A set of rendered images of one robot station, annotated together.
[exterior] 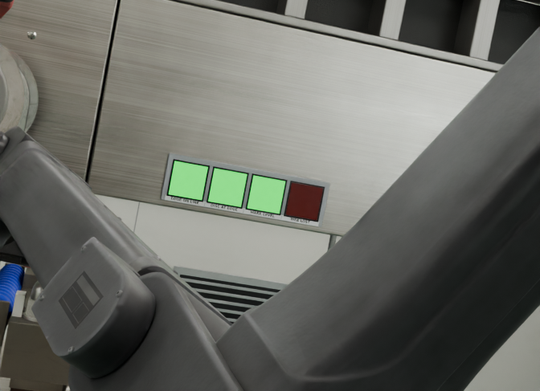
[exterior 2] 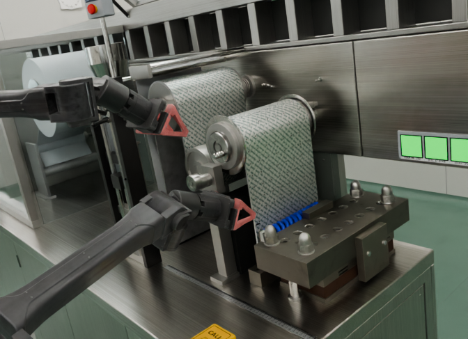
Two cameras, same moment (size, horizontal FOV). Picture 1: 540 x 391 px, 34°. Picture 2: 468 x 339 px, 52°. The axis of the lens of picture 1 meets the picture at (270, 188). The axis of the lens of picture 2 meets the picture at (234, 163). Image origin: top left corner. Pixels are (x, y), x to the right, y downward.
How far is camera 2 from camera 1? 0.82 m
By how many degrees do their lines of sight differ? 64
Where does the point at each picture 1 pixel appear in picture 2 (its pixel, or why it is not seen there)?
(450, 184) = not seen: outside the picture
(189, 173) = (410, 141)
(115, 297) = not seen: outside the picture
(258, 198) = (457, 153)
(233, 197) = (440, 154)
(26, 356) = (262, 261)
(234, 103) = (429, 92)
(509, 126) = not seen: outside the picture
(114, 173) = (373, 145)
